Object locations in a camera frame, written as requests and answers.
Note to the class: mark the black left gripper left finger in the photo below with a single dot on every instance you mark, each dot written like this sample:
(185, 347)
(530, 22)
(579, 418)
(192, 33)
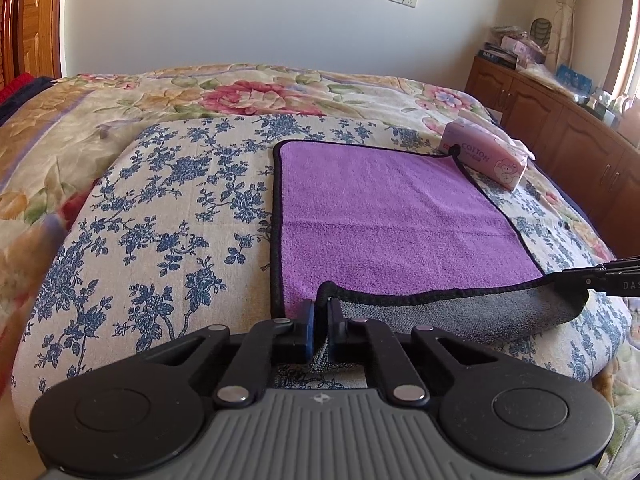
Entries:
(268, 343)

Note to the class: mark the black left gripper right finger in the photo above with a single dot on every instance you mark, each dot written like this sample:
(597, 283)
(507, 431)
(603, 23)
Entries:
(372, 344)

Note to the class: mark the purple and grey towel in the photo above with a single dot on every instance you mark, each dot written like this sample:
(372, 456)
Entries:
(406, 239)

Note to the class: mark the wooden sideboard cabinet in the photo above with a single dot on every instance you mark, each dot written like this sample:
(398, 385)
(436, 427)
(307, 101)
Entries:
(590, 162)

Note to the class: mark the blue floral white quilt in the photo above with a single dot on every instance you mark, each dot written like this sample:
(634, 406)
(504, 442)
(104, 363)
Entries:
(200, 221)

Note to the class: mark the pink tissue pack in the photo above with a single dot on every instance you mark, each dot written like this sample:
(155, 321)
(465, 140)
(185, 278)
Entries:
(489, 151)

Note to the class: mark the clutter on cabinet top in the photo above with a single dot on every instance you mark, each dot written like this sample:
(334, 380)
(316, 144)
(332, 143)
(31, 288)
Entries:
(540, 60)

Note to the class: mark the patterned cream curtain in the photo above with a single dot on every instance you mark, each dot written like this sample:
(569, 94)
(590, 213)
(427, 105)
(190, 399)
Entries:
(561, 44)

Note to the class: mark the floral beige bedspread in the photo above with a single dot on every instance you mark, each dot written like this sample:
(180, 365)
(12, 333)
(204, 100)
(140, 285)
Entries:
(200, 90)

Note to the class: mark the wooden door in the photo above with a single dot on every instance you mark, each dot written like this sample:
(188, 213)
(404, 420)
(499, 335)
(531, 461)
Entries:
(34, 32)

